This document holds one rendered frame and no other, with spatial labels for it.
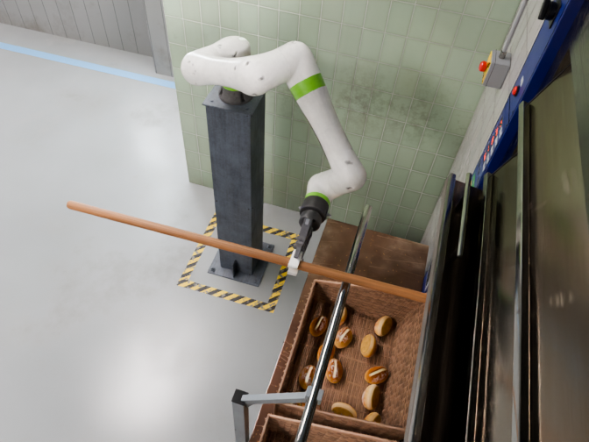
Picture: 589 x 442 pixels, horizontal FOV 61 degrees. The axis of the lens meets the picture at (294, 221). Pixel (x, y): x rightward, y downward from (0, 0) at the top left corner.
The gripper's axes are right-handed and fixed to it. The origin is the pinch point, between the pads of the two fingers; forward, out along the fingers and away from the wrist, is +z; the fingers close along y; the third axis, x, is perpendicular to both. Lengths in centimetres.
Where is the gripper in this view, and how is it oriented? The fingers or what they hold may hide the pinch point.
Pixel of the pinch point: (294, 262)
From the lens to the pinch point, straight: 158.1
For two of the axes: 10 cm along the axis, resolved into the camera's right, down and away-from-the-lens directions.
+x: -9.6, -2.6, 1.4
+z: -2.9, 7.3, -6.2
